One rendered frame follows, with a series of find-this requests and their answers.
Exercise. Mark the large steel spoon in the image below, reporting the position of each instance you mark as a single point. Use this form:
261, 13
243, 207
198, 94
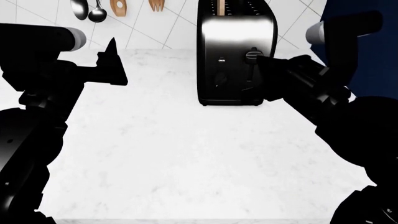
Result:
79, 9

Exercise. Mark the wooden slotted spatula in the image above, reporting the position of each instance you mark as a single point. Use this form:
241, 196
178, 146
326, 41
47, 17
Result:
118, 8

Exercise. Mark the black toaster lever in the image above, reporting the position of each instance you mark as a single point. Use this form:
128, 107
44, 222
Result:
251, 55

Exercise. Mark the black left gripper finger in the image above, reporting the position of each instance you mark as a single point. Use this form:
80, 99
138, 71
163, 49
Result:
116, 72
102, 59

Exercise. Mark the black toaster cancel button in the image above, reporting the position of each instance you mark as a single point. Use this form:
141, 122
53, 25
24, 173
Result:
222, 60

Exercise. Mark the black toaster dial knob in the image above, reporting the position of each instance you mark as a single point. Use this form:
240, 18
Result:
220, 79

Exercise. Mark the black and steel toaster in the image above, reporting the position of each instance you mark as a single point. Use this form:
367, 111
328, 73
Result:
230, 35

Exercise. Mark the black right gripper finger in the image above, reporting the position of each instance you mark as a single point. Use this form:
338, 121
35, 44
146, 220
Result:
281, 89
275, 64

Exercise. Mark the wooden fork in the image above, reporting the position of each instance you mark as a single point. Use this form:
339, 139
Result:
156, 5

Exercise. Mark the dark blue cabinet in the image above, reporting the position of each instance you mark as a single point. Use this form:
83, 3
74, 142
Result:
373, 60

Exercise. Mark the bread slice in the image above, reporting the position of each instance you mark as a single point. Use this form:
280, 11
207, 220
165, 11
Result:
220, 7

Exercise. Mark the small steel ladle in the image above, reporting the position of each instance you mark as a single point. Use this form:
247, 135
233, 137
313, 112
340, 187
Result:
97, 15

